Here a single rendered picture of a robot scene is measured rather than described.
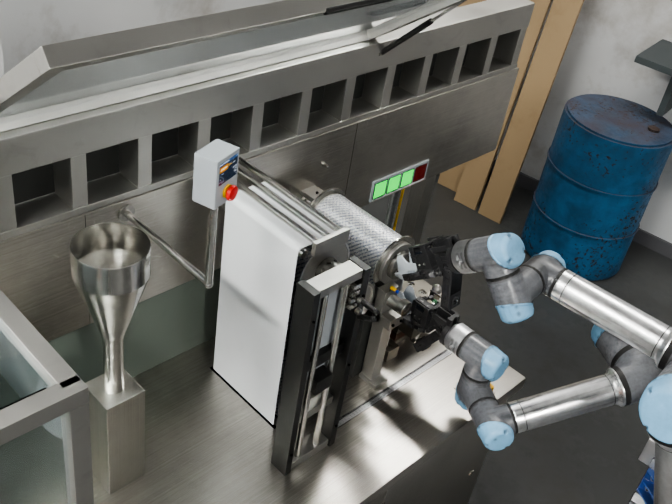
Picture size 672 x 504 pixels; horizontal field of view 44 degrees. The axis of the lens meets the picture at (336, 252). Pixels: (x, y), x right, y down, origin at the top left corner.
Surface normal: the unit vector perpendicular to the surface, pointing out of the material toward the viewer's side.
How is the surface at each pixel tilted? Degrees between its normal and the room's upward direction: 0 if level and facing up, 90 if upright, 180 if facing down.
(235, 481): 0
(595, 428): 0
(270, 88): 90
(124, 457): 90
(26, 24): 90
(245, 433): 0
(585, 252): 90
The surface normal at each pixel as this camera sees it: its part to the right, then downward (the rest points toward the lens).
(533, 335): 0.15, -0.80
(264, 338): -0.71, 0.33
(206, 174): -0.47, 0.47
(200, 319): 0.69, 0.51
